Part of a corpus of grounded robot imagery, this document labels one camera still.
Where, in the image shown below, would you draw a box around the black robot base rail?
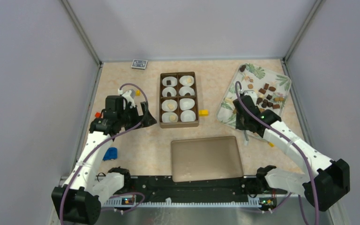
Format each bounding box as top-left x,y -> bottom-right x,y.
115,176 -> 287,203

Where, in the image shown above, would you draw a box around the white paper cup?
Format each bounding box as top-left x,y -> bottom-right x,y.
179,98 -> 195,111
161,112 -> 178,123
161,99 -> 178,112
179,75 -> 195,87
179,86 -> 195,96
180,110 -> 196,122

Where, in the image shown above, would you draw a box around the gold box lid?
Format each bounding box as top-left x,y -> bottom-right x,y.
171,136 -> 244,182

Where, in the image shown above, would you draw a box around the metal tweezers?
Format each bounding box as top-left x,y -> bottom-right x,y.
243,131 -> 249,146

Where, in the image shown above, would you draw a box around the yellow block centre table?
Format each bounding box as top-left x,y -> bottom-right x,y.
198,110 -> 209,117

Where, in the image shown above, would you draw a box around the purple cable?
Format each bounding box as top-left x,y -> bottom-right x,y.
234,81 -> 321,225
58,82 -> 149,225

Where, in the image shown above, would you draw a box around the blue playing card deck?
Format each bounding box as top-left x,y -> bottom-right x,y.
131,59 -> 148,70

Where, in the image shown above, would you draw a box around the white chocolate piece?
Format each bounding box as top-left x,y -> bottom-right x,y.
167,104 -> 174,110

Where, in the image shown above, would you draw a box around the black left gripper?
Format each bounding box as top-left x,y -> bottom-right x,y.
118,101 -> 156,130

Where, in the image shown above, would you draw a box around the floral white serving tray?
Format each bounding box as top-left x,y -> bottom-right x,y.
216,63 -> 292,128

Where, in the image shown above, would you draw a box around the cream heart chocolate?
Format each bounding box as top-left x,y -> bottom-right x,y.
169,115 -> 177,122

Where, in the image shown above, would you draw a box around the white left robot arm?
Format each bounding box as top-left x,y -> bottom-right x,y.
52,94 -> 157,225

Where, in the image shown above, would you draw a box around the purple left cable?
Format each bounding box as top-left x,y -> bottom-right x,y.
58,82 -> 149,225

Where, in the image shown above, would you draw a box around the brown chocolate box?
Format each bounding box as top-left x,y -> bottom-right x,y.
158,72 -> 199,128

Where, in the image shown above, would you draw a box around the blue toy car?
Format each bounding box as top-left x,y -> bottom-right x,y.
103,147 -> 118,161

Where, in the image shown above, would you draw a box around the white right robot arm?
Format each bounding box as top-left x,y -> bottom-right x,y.
233,95 -> 350,211

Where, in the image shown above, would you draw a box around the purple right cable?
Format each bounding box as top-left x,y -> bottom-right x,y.
234,81 -> 321,225

